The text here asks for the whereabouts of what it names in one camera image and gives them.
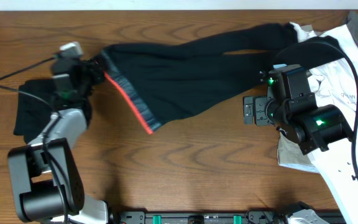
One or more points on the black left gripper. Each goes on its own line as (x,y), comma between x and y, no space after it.
(89,73)

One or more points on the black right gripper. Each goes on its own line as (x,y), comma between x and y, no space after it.
(261,102)

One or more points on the black leggings with red waistband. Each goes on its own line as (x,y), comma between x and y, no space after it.
(162,83)

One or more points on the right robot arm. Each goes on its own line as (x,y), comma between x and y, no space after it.
(291,105)

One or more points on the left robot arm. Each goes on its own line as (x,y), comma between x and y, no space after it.
(45,181)

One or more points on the khaki beige garment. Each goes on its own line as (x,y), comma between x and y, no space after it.
(290,156)

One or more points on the folded black garment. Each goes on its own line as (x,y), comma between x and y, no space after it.
(32,114)

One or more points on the white printed t-shirt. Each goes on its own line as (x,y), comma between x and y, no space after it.
(333,84)

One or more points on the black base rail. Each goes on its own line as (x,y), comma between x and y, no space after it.
(299,212)

